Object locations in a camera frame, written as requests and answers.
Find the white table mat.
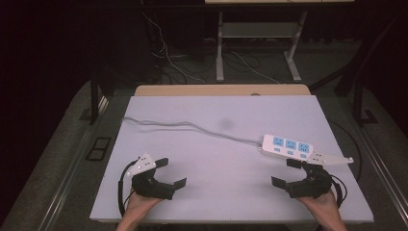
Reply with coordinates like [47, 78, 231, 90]
[89, 94, 375, 225]

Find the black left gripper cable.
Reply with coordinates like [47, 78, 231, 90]
[116, 160, 139, 218]

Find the grey power strip cable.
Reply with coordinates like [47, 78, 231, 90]
[120, 116, 266, 145]

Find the black floor frame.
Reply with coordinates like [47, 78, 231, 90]
[85, 137, 113, 163]

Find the grey metal stand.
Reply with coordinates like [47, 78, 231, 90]
[215, 11, 304, 84]

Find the person's right hand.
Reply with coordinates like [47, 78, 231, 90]
[295, 189, 343, 223]

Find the white power strip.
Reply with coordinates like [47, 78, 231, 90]
[259, 133, 316, 162]

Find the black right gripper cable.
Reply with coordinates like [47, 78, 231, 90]
[329, 174, 348, 208]

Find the black metal stand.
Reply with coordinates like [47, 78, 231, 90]
[309, 12, 380, 127]
[89, 62, 114, 126]

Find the thin black cable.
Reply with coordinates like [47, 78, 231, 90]
[326, 119, 364, 183]

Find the aluminium floor rail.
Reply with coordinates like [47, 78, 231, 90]
[346, 105, 408, 226]
[38, 95, 111, 231]

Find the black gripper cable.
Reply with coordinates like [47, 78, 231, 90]
[329, 174, 348, 208]
[116, 160, 139, 218]

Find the wooden table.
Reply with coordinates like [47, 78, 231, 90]
[133, 84, 312, 97]

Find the white floor cable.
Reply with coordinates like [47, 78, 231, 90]
[230, 50, 281, 86]
[141, 12, 207, 86]

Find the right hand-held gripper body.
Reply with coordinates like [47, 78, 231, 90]
[286, 151, 355, 199]

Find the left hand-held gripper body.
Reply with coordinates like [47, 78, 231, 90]
[126, 152, 176, 201]

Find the person's left hand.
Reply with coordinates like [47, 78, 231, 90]
[122, 191, 165, 222]

